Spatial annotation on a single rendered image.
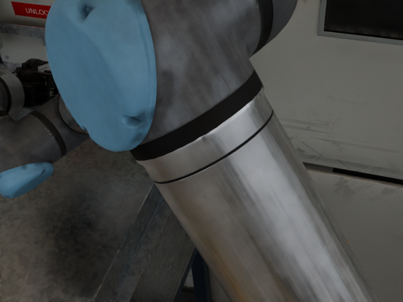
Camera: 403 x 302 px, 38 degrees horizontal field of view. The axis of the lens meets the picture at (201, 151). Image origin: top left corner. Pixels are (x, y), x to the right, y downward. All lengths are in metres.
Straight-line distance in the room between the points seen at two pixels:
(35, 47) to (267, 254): 1.11
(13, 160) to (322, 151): 0.66
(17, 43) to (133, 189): 0.49
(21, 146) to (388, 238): 0.89
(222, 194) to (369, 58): 0.73
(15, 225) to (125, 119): 0.87
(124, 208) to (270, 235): 0.79
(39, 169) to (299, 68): 0.53
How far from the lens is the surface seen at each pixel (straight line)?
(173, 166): 0.42
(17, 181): 0.93
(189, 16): 0.40
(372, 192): 1.35
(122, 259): 1.07
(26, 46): 1.49
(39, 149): 0.95
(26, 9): 1.42
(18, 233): 1.22
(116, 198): 1.23
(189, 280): 1.86
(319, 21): 1.08
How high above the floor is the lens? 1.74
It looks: 44 degrees down
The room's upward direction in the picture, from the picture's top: 5 degrees counter-clockwise
